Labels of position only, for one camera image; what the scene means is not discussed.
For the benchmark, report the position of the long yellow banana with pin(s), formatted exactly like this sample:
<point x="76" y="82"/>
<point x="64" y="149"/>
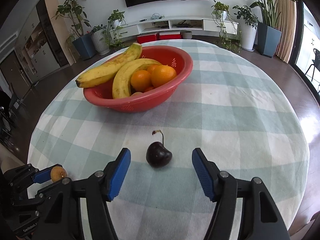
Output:
<point x="108" y="70"/>

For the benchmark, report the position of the beige curtain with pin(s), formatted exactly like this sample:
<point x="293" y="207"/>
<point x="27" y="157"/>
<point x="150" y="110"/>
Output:
<point x="287" y="26"/>

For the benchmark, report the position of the plant in ribbed white pot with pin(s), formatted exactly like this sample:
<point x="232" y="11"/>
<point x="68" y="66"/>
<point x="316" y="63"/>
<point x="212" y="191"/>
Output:
<point x="99" y="39"/>

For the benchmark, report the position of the small round grey pot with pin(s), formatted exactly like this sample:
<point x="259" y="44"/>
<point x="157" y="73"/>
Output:
<point x="187" y="34"/>

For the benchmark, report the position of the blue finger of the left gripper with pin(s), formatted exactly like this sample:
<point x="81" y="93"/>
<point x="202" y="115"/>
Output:
<point x="41" y="176"/>

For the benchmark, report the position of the small yellow-brown loquat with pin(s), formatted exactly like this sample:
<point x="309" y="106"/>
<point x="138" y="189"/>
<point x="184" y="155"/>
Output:
<point x="57" y="173"/>

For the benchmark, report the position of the green white checkered tablecloth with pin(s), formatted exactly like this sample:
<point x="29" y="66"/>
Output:
<point x="228" y="107"/>

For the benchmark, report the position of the white TV console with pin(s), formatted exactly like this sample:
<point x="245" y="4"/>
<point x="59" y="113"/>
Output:
<point x="199" y="25"/>

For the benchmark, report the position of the brown kiwi fruit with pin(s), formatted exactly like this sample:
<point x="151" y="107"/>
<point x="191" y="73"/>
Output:
<point x="137" y="93"/>

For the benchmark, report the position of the trailing pothos plant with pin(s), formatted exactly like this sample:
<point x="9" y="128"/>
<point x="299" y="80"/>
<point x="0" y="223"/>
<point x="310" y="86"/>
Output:
<point x="220" y="14"/>

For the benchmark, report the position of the black balcony chair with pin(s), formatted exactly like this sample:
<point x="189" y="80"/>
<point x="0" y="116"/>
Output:
<point x="315" y="63"/>

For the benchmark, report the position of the dark cherry with stem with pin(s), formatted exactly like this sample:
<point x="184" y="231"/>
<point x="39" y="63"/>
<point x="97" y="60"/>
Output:
<point x="157" y="155"/>

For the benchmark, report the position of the wooden cabinet shelving unit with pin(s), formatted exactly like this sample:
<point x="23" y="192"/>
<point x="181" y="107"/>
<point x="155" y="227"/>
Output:
<point x="41" y="45"/>

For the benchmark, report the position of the large orange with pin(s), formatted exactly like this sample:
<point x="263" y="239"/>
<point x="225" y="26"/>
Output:
<point x="162" y="74"/>

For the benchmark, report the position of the red plastic colander bowl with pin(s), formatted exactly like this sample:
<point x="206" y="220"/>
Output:
<point x="176" y="58"/>

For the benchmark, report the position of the tall plant in blue pot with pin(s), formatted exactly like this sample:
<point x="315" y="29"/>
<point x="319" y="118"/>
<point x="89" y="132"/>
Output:
<point x="75" y="12"/>

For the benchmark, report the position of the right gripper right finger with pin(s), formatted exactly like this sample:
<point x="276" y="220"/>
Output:
<point x="260" y="217"/>

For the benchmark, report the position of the large plant in blue pot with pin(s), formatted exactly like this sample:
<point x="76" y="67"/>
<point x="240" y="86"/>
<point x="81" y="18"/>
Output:
<point x="268" y="34"/>

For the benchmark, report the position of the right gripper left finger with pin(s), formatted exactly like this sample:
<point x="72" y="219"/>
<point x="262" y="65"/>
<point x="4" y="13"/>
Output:
<point x="60" y="216"/>

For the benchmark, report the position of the pothos on console left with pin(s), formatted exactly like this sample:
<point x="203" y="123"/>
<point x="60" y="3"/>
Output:
<point x="113" y="38"/>

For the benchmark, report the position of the red storage box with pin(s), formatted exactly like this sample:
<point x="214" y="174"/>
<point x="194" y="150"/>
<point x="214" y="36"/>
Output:
<point x="170" y="35"/>
<point x="147" y="38"/>

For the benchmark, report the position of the curved yellow banana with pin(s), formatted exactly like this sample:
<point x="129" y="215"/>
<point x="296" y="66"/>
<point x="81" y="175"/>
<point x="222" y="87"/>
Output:
<point x="121" y="87"/>

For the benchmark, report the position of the mandarin orange in bowl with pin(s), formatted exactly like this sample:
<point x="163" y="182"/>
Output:
<point x="151" y="68"/>

